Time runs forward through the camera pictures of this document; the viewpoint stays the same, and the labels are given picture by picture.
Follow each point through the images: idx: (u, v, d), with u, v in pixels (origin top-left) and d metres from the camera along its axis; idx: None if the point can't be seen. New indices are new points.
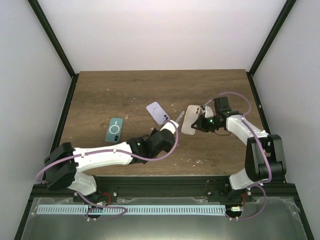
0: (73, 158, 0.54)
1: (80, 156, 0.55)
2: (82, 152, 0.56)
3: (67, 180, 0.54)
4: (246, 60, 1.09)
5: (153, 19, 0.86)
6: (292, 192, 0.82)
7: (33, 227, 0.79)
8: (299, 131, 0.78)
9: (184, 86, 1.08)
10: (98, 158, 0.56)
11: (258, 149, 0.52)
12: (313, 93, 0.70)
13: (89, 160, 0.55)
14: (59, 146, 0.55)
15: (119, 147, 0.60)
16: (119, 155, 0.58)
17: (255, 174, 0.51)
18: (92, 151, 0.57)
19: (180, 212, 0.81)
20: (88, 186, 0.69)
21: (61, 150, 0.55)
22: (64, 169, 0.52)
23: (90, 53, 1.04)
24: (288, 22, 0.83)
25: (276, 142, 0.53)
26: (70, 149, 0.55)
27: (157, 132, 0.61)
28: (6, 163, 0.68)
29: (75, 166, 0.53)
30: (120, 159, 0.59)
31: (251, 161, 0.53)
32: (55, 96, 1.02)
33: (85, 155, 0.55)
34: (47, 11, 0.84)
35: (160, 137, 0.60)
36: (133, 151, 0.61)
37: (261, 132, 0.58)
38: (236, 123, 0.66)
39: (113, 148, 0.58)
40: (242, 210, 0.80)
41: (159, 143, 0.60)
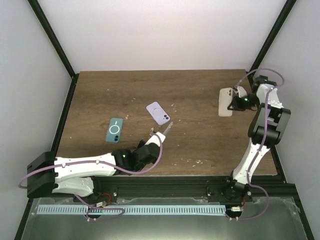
0: (54, 168, 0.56)
1: (61, 167, 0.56)
2: (64, 162, 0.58)
3: (46, 189, 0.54)
4: (246, 60, 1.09)
5: (153, 19, 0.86)
6: (292, 192, 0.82)
7: (33, 228, 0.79)
8: (298, 131, 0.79)
9: (185, 86, 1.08)
10: (79, 169, 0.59)
11: (263, 113, 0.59)
12: (313, 93, 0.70)
13: (70, 171, 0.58)
14: (41, 154, 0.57)
15: (102, 158, 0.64)
16: (101, 166, 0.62)
17: (252, 132, 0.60)
18: (73, 162, 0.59)
19: (180, 212, 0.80)
20: (81, 187, 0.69)
21: (43, 159, 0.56)
22: (43, 178, 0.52)
23: (90, 52, 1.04)
24: (288, 23, 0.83)
25: (284, 115, 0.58)
26: (51, 159, 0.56)
27: (143, 146, 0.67)
28: (6, 163, 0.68)
29: (54, 176, 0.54)
30: (101, 170, 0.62)
31: (253, 122, 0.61)
32: (55, 96, 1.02)
33: (66, 166, 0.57)
34: (47, 10, 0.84)
35: (146, 151, 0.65)
36: (117, 163, 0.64)
37: (277, 104, 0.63)
38: (264, 88, 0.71)
39: (96, 159, 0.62)
40: (242, 210, 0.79)
41: (144, 157, 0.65)
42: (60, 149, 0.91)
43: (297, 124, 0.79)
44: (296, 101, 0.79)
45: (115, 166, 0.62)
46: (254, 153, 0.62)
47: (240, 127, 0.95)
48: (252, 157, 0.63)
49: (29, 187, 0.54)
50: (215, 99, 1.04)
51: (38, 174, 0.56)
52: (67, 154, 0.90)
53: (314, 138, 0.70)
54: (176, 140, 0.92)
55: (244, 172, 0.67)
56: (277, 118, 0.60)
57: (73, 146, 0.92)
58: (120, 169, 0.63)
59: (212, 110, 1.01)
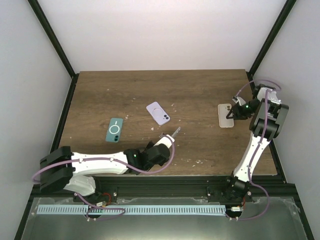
0: (70, 163, 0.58)
1: (78, 162, 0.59)
2: (81, 157, 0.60)
3: (63, 184, 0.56)
4: (246, 60, 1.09)
5: (153, 20, 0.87)
6: (293, 193, 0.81)
7: (34, 228, 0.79)
8: (298, 131, 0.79)
9: (185, 86, 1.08)
10: (95, 165, 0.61)
11: (263, 107, 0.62)
12: (313, 93, 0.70)
13: (86, 166, 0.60)
14: (57, 149, 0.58)
15: (117, 156, 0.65)
16: (115, 164, 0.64)
17: (252, 125, 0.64)
18: (90, 158, 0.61)
19: (180, 212, 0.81)
20: (85, 187, 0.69)
21: (60, 153, 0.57)
22: (61, 172, 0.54)
23: (91, 53, 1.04)
24: (288, 23, 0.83)
25: (282, 110, 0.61)
26: (68, 153, 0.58)
27: (154, 146, 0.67)
28: (6, 163, 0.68)
29: (72, 171, 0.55)
30: (114, 168, 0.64)
31: (254, 115, 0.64)
32: (55, 96, 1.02)
33: (83, 161, 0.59)
34: (47, 11, 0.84)
35: (155, 151, 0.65)
36: (129, 162, 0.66)
37: (276, 100, 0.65)
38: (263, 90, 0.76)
39: (111, 157, 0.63)
40: (242, 210, 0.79)
41: (153, 158, 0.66)
42: None
43: (298, 124, 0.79)
44: (296, 102, 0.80)
45: (126, 165, 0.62)
46: (254, 146, 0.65)
47: (240, 127, 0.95)
48: (253, 151, 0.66)
49: (44, 181, 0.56)
50: (215, 99, 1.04)
51: (53, 168, 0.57)
52: None
53: (313, 138, 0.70)
54: (176, 140, 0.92)
55: (245, 168, 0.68)
56: (276, 113, 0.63)
57: (73, 146, 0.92)
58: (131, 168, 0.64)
59: (212, 110, 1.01)
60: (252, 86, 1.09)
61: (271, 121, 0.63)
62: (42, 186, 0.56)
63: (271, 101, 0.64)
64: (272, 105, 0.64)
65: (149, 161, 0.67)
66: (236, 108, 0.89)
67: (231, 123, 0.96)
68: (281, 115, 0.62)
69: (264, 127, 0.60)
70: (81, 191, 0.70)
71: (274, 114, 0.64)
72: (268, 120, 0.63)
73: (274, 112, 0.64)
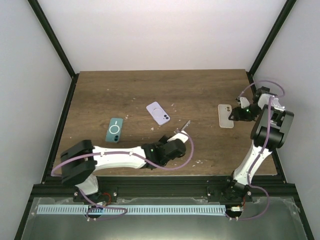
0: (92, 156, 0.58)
1: (99, 155, 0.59)
2: (102, 151, 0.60)
3: (84, 176, 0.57)
4: (246, 60, 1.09)
5: (154, 20, 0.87)
6: (292, 192, 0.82)
7: (34, 228, 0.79)
8: (297, 132, 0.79)
9: (185, 86, 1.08)
10: (115, 159, 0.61)
11: (266, 114, 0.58)
12: (313, 93, 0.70)
13: (107, 160, 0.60)
14: (78, 143, 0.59)
15: (135, 150, 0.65)
16: (134, 157, 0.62)
17: (254, 134, 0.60)
18: (111, 151, 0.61)
19: (180, 212, 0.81)
20: (91, 186, 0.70)
21: (81, 147, 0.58)
22: (84, 165, 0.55)
23: (91, 52, 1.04)
24: (288, 23, 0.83)
25: (286, 117, 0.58)
26: (89, 147, 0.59)
27: (171, 142, 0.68)
28: (6, 163, 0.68)
29: (94, 164, 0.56)
30: (134, 162, 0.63)
31: (256, 123, 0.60)
32: (55, 96, 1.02)
33: (104, 154, 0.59)
34: (47, 11, 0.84)
35: (173, 146, 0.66)
36: (146, 156, 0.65)
37: (280, 107, 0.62)
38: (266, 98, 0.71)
39: (130, 151, 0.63)
40: (242, 210, 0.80)
41: (170, 153, 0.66)
42: (60, 149, 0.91)
43: (298, 124, 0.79)
44: (296, 102, 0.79)
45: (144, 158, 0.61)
46: (254, 156, 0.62)
47: (240, 127, 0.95)
48: (252, 160, 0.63)
49: (65, 175, 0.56)
50: (215, 99, 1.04)
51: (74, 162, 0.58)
52: None
53: (314, 138, 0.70)
54: None
55: (244, 173, 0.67)
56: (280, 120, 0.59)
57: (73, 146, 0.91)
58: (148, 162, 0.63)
59: (212, 110, 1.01)
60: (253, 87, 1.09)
61: (275, 129, 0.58)
62: (64, 179, 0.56)
63: (274, 108, 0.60)
64: (275, 112, 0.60)
65: (166, 156, 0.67)
66: (238, 111, 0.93)
67: (232, 124, 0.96)
68: (285, 123, 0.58)
69: (267, 136, 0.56)
70: (86, 189, 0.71)
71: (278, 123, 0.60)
72: (271, 128, 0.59)
73: (277, 119, 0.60)
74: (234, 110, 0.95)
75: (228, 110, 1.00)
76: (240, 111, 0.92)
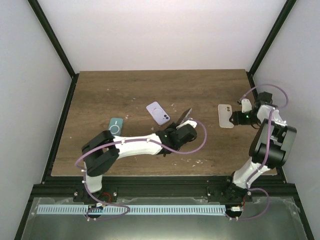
0: (114, 145, 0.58)
1: (120, 143, 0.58)
2: (122, 139, 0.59)
3: (108, 165, 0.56)
4: (246, 60, 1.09)
5: (154, 19, 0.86)
6: (292, 192, 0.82)
7: (33, 228, 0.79)
8: (297, 132, 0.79)
9: (185, 86, 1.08)
10: (135, 146, 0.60)
11: (266, 130, 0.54)
12: (314, 93, 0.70)
13: (127, 148, 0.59)
14: (99, 133, 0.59)
15: (152, 137, 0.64)
16: (152, 144, 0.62)
17: (253, 151, 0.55)
18: (130, 139, 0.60)
19: (180, 212, 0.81)
20: (98, 181, 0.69)
21: (102, 137, 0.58)
22: (107, 153, 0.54)
23: (91, 52, 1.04)
24: (288, 23, 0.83)
25: (289, 133, 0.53)
26: (110, 136, 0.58)
27: (183, 127, 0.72)
28: (6, 163, 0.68)
29: (117, 152, 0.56)
30: (151, 148, 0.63)
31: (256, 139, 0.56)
32: (55, 96, 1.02)
33: (124, 142, 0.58)
34: (47, 11, 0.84)
35: (186, 130, 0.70)
36: (161, 142, 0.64)
37: (281, 121, 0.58)
38: (265, 111, 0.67)
39: (147, 137, 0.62)
40: (242, 210, 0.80)
41: (184, 136, 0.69)
42: (59, 149, 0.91)
43: (298, 124, 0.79)
44: (296, 102, 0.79)
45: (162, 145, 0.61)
46: (253, 169, 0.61)
47: (240, 127, 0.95)
48: (251, 172, 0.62)
49: (89, 166, 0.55)
50: (215, 99, 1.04)
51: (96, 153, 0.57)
52: (67, 154, 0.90)
53: (314, 138, 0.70)
54: None
55: (243, 180, 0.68)
56: (282, 136, 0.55)
57: (73, 146, 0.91)
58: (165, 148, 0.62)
59: (212, 110, 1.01)
60: (254, 92, 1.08)
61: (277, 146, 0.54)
62: (88, 170, 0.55)
63: (275, 123, 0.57)
64: (276, 127, 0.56)
65: (179, 140, 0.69)
66: (238, 115, 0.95)
67: (231, 124, 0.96)
68: (286, 140, 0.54)
69: (267, 152, 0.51)
70: (92, 185, 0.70)
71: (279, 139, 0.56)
72: (271, 145, 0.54)
73: (278, 135, 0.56)
74: (234, 113, 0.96)
75: (228, 110, 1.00)
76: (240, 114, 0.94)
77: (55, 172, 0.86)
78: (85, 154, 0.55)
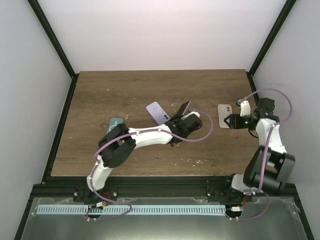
0: (129, 136, 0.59)
1: (135, 134, 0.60)
2: (136, 130, 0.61)
3: (126, 157, 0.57)
4: (246, 60, 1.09)
5: (154, 19, 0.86)
6: (292, 193, 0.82)
7: (33, 228, 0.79)
8: (297, 132, 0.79)
9: (185, 86, 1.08)
10: (149, 137, 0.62)
11: (261, 159, 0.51)
12: (314, 93, 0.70)
13: (143, 138, 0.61)
14: (114, 126, 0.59)
15: (162, 127, 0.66)
16: (163, 134, 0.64)
17: (248, 179, 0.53)
18: (144, 130, 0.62)
19: (180, 212, 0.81)
20: (104, 178, 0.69)
21: (117, 130, 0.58)
22: (125, 144, 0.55)
23: (91, 52, 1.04)
24: (288, 23, 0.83)
25: (286, 163, 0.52)
26: (125, 128, 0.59)
27: (189, 116, 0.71)
28: (6, 163, 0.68)
29: (134, 142, 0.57)
30: (163, 138, 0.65)
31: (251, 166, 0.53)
32: (55, 96, 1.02)
33: (139, 133, 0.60)
34: (47, 10, 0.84)
35: (193, 119, 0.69)
36: (171, 131, 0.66)
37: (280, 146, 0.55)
38: (264, 128, 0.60)
39: (158, 127, 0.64)
40: (242, 210, 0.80)
41: (191, 125, 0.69)
42: (59, 149, 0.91)
43: (298, 124, 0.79)
44: (296, 102, 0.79)
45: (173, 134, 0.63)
46: None
47: None
48: None
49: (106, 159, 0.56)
50: (215, 99, 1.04)
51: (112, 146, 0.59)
52: (67, 153, 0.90)
53: (314, 138, 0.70)
54: None
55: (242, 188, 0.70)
56: (278, 163, 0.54)
57: (73, 146, 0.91)
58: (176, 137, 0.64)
59: (212, 110, 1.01)
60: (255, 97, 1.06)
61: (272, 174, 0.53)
62: (106, 162, 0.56)
63: (273, 149, 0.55)
64: (273, 153, 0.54)
65: (187, 129, 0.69)
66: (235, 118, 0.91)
67: None
68: (283, 170, 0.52)
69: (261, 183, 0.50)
70: (98, 181, 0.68)
71: (276, 166, 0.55)
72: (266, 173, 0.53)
73: (276, 161, 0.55)
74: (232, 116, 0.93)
75: (228, 110, 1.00)
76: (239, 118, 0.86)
77: (55, 172, 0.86)
78: (102, 147, 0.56)
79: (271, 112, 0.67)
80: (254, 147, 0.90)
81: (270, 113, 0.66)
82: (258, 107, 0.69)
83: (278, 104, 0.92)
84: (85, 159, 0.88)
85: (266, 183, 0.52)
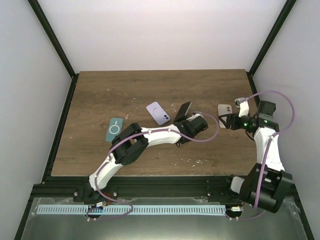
0: (142, 135, 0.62)
1: (147, 133, 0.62)
2: (148, 129, 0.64)
3: (138, 155, 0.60)
4: (246, 60, 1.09)
5: (154, 19, 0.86)
6: (292, 193, 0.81)
7: (33, 227, 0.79)
8: (298, 132, 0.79)
9: (185, 86, 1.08)
10: (160, 136, 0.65)
11: (257, 179, 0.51)
12: (314, 93, 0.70)
13: (154, 137, 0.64)
14: (128, 126, 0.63)
15: (172, 127, 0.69)
16: (172, 133, 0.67)
17: (244, 196, 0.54)
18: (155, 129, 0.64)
19: (180, 212, 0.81)
20: (109, 177, 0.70)
21: (131, 129, 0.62)
22: (138, 143, 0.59)
23: (91, 52, 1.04)
24: (288, 22, 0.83)
25: (282, 181, 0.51)
26: (138, 128, 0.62)
27: (197, 118, 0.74)
28: (6, 163, 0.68)
29: (147, 141, 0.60)
30: (172, 138, 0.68)
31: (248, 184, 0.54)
32: (55, 96, 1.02)
33: (151, 132, 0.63)
34: (47, 11, 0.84)
35: (200, 120, 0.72)
36: (180, 131, 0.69)
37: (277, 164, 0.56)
38: (263, 141, 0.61)
39: (168, 128, 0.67)
40: (242, 210, 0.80)
41: (199, 127, 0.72)
42: (59, 149, 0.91)
43: (298, 124, 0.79)
44: (296, 102, 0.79)
45: (181, 134, 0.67)
46: None
47: None
48: None
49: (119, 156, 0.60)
50: (215, 99, 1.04)
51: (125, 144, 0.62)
52: (67, 154, 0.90)
53: (314, 138, 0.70)
54: None
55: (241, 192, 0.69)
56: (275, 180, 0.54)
57: (73, 146, 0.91)
58: (185, 136, 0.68)
59: (212, 110, 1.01)
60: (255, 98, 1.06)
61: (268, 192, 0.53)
62: (119, 159, 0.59)
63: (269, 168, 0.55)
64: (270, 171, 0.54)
65: (195, 130, 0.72)
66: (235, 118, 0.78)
67: None
68: (279, 189, 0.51)
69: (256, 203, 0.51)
70: (103, 180, 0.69)
71: (273, 183, 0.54)
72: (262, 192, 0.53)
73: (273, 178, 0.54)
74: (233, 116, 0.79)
75: (228, 110, 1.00)
76: (237, 119, 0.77)
77: (55, 172, 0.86)
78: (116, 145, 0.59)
79: (270, 117, 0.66)
80: (254, 147, 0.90)
81: (269, 119, 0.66)
82: (257, 112, 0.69)
83: (279, 104, 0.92)
84: (85, 159, 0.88)
85: (262, 200, 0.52)
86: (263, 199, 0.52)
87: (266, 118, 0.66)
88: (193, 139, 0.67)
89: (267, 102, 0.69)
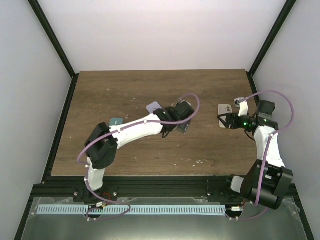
0: (111, 135, 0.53)
1: (117, 132, 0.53)
2: (118, 128, 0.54)
3: (112, 156, 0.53)
4: (247, 60, 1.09)
5: (153, 19, 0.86)
6: (292, 193, 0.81)
7: (33, 228, 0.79)
8: (298, 132, 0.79)
9: (184, 86, 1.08)
10: (133, 132, 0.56)
11: (258, 176, 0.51)
12: (314, 93, 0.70)
13: (126, 135, 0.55)
14: (96, 127, 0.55)
15: (149, 117, 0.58)
16: (150, 125, 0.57)
17: (245, 193, 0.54)
18: (127, 125, 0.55)
19: (180, 212, 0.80)
20: (100, 177, 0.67)
21: (98, 131, 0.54)
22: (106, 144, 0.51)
23: (91, 52, 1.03)
24: (288, 22, 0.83)
25: (283, 178, 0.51)
26: (105, 127, 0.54)
27: (182, 103, 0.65)
28: (6, 163, 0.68)
29: (116, 142, 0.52)
30: (151, 130, 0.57)
31: (248, 181, 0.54)
32: (56, 96, 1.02)
33: (121, 131, 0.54)
34: (47, 11, 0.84)
35: (186, 105, 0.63)
36: (161, 119, 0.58)
37: (278, 160, 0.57)
38: (263, 139, 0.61)
39: (143, 119, 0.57)
40: (242, 210, 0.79)
41: (185, 113, 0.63)
42: (59, 149, 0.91)
43: (298, 124, 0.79)
44: (296, 102, 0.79)
45: (161, 122, 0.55)
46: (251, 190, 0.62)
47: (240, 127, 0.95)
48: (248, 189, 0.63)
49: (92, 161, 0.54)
50: (215, 99, 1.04)
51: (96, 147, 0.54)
52: (67, 154, 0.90)
53: (314, 138, 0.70)
54: (176, 140, 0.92)
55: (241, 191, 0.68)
56: (276, 177, 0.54)
57: (73, 146, 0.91)
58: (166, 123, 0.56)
59: (212, 110, 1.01)
60: (255, 98, 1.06)
61: (269, 189, 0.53)
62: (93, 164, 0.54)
63: (270, 164, 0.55)
64: (271, 168, 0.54)
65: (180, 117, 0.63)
66: (235, 118, 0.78)
67: None
68: (280, 185, 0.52)
69: (257, 199, 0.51)
70: (94, 182, 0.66)
71: (273, 179, 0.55)
72: (263, 189, 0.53)
73: (274, 175, 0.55)
74: (232, 115, 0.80)
75: (228, 110, 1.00)
76: (237, 118, 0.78)
77: (55, 172, 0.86)
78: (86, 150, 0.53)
79: (269, 116, 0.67)
80: (254, 147, 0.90)
81: (269, 118, 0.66)
82: (257, 111, 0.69)
83: (279, 104, 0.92)
84: (85, 159, 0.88)
85: (263, 197, 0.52)
86: (263, 196, 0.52)
87: (266, 118, 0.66)
88: (181, 122, 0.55)
89: (267, 101, 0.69)
